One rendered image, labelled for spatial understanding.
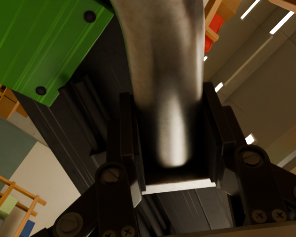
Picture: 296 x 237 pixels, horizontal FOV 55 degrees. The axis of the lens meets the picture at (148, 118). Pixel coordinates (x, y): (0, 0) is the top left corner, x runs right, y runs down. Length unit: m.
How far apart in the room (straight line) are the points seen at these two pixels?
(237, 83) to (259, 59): 0.79
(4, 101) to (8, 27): 6.58
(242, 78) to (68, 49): 7.67
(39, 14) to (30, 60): 0.04
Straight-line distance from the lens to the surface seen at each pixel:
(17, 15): 0.26
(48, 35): 0.26
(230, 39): 9.71
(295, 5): 0.60
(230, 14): 4.29
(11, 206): 6.64
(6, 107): 6.92
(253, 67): 7.87
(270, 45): 7.85
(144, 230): 0.37
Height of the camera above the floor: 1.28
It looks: 15 degrees up
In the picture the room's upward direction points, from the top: 126 degrees clockwise
